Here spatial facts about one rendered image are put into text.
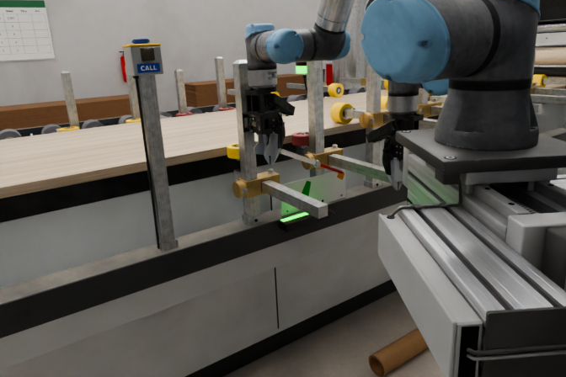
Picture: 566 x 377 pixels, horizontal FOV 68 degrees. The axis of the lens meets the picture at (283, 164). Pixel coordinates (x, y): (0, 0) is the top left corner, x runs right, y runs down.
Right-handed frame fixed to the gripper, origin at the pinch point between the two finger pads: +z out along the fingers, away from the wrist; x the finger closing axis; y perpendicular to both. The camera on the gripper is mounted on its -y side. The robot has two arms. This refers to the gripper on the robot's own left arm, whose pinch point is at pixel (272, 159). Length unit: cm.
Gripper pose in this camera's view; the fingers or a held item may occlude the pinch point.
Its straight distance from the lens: 115.8
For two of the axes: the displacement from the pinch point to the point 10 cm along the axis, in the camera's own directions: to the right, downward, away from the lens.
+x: 8.1, 1.2, -5.8
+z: 0.5, 9.6, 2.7
